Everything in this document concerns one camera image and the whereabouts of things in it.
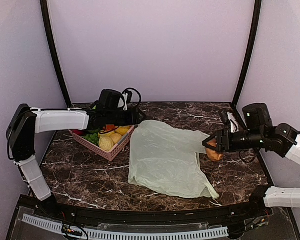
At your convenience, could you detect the tan brown fruit from bag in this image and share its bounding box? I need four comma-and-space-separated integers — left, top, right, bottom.
205, 139, 223, 162

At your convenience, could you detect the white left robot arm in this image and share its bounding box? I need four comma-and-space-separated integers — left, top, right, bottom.
5, 87, 147, 218

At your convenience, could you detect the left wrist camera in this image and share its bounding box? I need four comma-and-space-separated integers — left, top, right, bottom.
121, 87, 142, 111

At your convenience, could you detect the green toy vegetable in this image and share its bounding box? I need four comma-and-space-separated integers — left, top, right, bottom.
82, 133, 100, 146

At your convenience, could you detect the red fruit from bag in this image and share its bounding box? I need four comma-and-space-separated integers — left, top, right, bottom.
72, 129, 82, 136

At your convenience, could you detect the right black frame post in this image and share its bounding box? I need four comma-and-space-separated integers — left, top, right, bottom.
232, 0, 262, 108

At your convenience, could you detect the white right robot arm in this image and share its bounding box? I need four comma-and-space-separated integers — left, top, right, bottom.
202, 103, 300, 217

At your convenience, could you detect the white slotted cable duct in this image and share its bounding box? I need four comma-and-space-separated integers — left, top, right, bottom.
21, 214, 229, 240

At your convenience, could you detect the black frame post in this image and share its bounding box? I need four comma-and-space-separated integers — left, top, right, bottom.
39, 0, 72, 108
232, 0, 262, 108

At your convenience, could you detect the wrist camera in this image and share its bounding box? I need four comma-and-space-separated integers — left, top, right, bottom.
121, 87, 142, 111
219, 109, 240, 133

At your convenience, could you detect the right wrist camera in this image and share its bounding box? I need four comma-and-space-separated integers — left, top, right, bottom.
219, 109, 240, 133

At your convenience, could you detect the pink plastic basket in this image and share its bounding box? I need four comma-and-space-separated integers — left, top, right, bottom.
69, 126, 135, 162

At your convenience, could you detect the left black frame post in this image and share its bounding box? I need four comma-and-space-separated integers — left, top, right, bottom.
39, 0, 72, 108

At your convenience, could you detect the orange fruit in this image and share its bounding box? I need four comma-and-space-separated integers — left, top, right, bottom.
103, 124, 116, 132

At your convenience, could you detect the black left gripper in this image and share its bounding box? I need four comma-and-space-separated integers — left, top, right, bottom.
106, 107, 147, 126

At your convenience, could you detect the yellow toy lemon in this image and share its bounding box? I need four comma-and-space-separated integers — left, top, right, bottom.
115, 126, 131, 136

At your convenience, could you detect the light green plastic bag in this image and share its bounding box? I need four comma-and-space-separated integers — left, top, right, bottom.
128, 120, 219, 199

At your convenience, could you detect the black front rail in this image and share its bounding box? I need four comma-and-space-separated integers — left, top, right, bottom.
35, 202, 273, 228

